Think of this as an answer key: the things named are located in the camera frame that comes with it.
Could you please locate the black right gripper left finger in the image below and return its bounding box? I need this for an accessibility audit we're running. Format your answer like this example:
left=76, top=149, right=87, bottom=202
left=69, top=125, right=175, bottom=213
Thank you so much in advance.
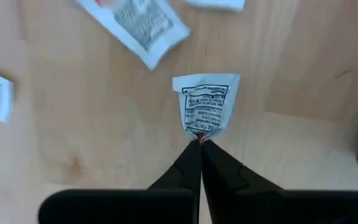
left=38, top=139, right=203, bottom=224

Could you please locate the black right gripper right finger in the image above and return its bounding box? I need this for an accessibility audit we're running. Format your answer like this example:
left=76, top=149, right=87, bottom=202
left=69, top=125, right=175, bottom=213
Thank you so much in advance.
left=201, top=139, right=358, bottom=224

